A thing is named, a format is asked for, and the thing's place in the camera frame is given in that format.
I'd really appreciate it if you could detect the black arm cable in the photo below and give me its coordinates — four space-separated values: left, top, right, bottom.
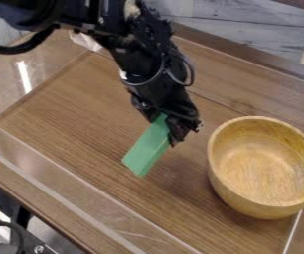
0 23 56 56

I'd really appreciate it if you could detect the brown wooden bowl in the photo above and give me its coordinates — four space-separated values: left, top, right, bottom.
208 116 304 219

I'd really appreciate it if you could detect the clear acrylic tray wall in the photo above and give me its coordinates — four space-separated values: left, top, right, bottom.
0 27 304 254

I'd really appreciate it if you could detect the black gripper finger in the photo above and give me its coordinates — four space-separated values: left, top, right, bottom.
139 106 162 123
166 116 196 146

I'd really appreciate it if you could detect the black cable lower left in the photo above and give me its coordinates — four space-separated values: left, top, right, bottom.
0 221 27 254

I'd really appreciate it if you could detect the black table leg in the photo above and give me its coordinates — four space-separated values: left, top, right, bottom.
14 206 32 229

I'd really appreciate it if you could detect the green rectangular block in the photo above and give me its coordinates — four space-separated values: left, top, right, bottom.
122 114 170 177

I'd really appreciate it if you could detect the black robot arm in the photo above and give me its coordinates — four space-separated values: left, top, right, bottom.
0 0 201 145

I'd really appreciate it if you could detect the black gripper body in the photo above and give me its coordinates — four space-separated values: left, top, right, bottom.
130 78 205 133

